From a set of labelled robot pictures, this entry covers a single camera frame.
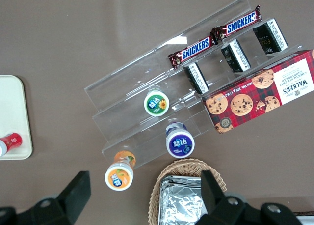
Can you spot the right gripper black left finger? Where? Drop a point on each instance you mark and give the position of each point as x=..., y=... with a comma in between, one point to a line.
x=66, y=205

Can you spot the green gum bottle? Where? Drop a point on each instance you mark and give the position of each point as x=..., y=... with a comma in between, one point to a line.
x=156, y=104

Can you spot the Snickers chocolate bar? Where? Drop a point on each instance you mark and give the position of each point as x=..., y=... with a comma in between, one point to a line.
x=239, y=24
x=195, y=50

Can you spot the clear acrylic stepped stand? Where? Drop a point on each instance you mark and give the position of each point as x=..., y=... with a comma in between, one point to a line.
x=127, y=87

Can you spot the red Walkers cookie box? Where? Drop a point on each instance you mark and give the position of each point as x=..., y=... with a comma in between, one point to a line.
x=257, y=97

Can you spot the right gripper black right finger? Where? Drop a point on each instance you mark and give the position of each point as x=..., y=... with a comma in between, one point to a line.
x=220, y=210

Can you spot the white rectangular snack bin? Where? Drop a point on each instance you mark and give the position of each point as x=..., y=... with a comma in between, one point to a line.
x=309, y=221

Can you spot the orange gum bottle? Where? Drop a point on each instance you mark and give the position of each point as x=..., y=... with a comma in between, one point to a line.
x=119, y=177

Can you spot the blue gum bottle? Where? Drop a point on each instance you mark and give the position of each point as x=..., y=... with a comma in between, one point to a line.
x=180, y=144

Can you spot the light wicker basket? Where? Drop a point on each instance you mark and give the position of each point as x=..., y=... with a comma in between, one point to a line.
x=171, y=168

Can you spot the small black white box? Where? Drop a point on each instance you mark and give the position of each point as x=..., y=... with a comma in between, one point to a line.
x=235, y=55
x=196, y=78
x=269, y=37

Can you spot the red gum bottle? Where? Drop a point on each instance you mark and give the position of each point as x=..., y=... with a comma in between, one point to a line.
x=12, y=141

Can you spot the beige plastic tray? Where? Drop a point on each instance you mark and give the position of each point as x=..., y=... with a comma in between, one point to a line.
x=14, y=112

